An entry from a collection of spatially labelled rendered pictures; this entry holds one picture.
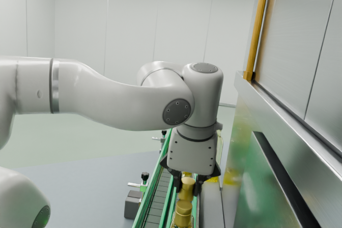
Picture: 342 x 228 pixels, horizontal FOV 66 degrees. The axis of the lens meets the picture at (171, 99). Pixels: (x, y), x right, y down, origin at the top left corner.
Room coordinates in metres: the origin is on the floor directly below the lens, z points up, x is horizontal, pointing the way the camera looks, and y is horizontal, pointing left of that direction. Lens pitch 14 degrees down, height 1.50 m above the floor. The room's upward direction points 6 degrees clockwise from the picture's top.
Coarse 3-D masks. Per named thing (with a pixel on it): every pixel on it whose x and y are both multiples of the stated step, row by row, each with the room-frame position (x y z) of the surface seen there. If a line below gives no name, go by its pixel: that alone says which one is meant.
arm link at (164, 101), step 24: (72, 72) 0.37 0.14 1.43; (96, 72) 0.37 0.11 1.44; (168, 72) 0.43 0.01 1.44; (72, 96) 0.36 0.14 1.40; (96, 96) 0.35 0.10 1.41; (120, 96) 0.35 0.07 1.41; (144, 96) 0.35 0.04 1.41; (168, 96) 0.37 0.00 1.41; (192, 96) 0.39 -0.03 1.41; (96, 120) 0.37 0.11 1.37; (120, 120) 0.35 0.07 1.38; (144, 120) 0.36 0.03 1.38; (168, 120) 0.37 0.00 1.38
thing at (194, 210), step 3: (195, 174) 0.97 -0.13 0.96; (195, 177) 0.95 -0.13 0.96; (195, 180) 0.92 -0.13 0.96; (195, 198) 0.80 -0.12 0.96; (192, 201) 0.88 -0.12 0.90; (195, 201) 0.79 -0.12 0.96; (192, 204) 0.85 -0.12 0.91; (195, 204) 0.77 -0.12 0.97; (192, 207) 0.83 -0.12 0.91; (195, 207) 0.76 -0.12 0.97; (192, 210) 0.78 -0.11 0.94; (195, 210) 0.74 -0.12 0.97; (192, 213) 0.75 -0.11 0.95; (195, 213) 0.73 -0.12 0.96; (195, 216) 0.71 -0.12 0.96; (195, 219) 0.70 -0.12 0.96; (195, 222) 0.68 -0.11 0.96
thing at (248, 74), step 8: (264, 0) 0.78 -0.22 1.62; (264, 8) 0.78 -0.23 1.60; (256, 16) 0.78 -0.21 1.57; (256, 24) 0.78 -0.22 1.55; (256, 32) 0.78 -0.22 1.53; (256, 40) 0.78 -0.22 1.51; (256, 48) 0.78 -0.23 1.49; (248, 56) 0.79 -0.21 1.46; (248, 64) 0.78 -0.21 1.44; (248, 72) 0.77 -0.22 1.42
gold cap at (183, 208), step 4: (180, 200) 0.50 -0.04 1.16; (184, 200) 0.50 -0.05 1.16; (176, 204) 0.48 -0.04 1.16; (180, 204) 0.48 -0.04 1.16; (184, 204) 0.48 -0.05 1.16; (188, 204) 0.49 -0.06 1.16; (176, 208) 0.48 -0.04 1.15; (180, 208) 0.47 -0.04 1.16; (184, 208) 0.47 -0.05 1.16; (188, 208) 0.47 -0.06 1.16; (176, 212) 0.48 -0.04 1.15; (180, 212) 0.47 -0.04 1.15; (184, 212) 0.47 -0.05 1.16; (188, 212) 0.47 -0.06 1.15; (176, 216) 0.47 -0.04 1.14; (180, 216) 0.47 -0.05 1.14; (184, 216) 0.47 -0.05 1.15; (188, 216) 0.47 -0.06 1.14; (176, 220) 0.47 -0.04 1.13; (180, 220) 0.47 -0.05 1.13; (184, 220) 0.47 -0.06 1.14; (188, 220) 0.47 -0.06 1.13; (176, 224) 0.47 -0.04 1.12; (180, 224) 0.47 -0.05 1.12; (184, 224) 0.47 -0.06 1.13; (188, 224) 0.47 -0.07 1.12
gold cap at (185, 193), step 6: (186, 180) 0.54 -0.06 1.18; (192, 180) 0.54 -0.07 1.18; (180, 186) 0.54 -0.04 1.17; (186, 186) 0.52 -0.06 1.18; (192, 186) 0.53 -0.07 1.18; (180, 192) 0.53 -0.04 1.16; (186, 192) 0.52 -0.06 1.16; (192, 192) 0.53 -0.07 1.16; (180, 198) 0.53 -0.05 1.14; (186, 198) 0.52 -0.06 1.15; (192, 198) 0.53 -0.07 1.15
